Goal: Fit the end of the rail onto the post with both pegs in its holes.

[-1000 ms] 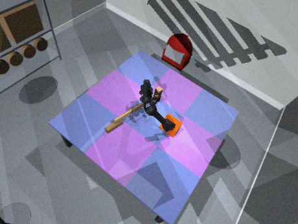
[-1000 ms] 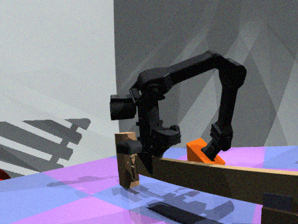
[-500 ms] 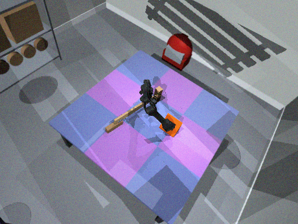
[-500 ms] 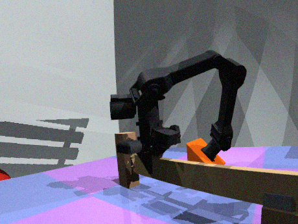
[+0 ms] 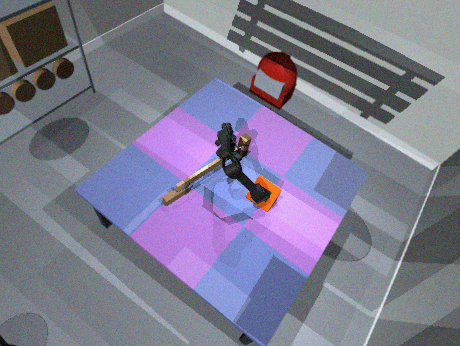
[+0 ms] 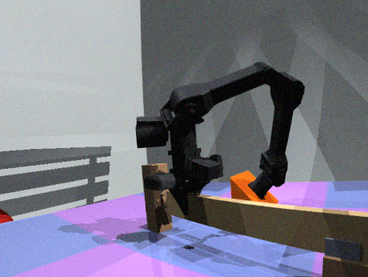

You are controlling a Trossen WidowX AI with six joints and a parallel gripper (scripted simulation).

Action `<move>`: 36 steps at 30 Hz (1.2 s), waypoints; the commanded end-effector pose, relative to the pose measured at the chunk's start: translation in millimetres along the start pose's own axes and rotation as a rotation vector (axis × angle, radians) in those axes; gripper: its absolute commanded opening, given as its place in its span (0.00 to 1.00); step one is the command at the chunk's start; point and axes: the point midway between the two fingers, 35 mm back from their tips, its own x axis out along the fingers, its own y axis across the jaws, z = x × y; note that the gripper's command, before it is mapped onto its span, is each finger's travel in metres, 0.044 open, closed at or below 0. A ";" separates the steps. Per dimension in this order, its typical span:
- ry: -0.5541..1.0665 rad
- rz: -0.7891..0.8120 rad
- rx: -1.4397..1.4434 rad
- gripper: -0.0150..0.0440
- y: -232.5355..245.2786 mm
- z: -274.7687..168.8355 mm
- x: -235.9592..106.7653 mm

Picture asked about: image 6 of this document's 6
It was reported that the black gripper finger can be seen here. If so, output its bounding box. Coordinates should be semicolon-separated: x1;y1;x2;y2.
168;186;190;215
186;181;209;194

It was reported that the long wooden rail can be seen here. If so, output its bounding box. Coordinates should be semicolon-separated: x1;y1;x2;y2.
166;191;368;262

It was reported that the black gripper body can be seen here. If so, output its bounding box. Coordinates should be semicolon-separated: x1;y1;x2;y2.
144;144;203;191

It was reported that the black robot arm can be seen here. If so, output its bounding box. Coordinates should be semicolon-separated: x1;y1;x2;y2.
135;62;305;199

